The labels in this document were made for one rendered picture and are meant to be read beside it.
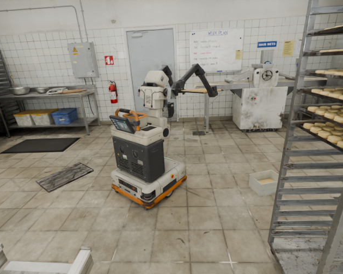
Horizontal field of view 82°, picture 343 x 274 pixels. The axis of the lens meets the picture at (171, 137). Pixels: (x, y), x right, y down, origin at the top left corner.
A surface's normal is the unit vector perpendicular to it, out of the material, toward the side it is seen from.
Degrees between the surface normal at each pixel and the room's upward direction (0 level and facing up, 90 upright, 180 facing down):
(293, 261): 0
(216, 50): 90
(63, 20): 90
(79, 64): 90
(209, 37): 90
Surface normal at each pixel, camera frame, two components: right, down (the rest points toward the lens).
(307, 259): -0.05, -0.93
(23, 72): -0.04, 0.36
